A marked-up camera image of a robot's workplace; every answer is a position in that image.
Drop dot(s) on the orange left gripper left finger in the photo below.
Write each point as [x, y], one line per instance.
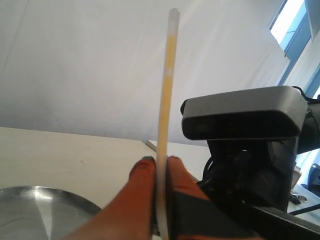
[129, 215]

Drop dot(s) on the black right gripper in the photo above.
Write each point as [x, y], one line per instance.
[250, 181]

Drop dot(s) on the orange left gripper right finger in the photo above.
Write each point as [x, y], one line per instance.
[193, 216]

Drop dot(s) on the thin wooden stick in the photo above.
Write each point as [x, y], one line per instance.
[163, 121]

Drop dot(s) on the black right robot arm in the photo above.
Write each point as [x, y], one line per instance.
[309, 138]

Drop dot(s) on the round metal plate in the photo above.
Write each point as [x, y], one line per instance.
[42, 213]

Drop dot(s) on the white backdrop cloth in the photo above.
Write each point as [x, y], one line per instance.
[95, 67]

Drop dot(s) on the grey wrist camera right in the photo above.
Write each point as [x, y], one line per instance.
[268, 113]

